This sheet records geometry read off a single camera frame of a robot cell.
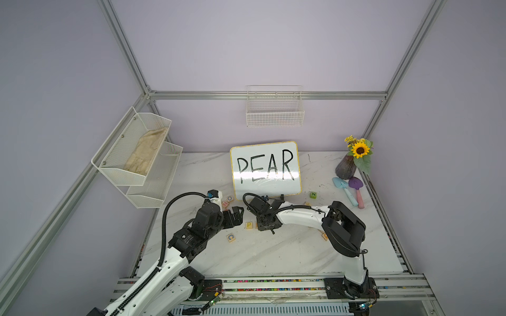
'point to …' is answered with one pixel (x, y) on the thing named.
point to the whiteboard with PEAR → (266, 170)
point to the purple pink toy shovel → (357, 184)
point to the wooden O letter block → (229, 199)
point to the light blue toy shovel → (342, 184)
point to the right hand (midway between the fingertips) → (261, 227)
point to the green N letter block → (313, 195)
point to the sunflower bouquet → (360, 150)
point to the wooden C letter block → (230, 237)
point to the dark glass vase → (346, 168)
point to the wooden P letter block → (249, 225)
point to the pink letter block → (224, 204)
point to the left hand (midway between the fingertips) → (233, 213)
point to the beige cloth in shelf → (145, 151)
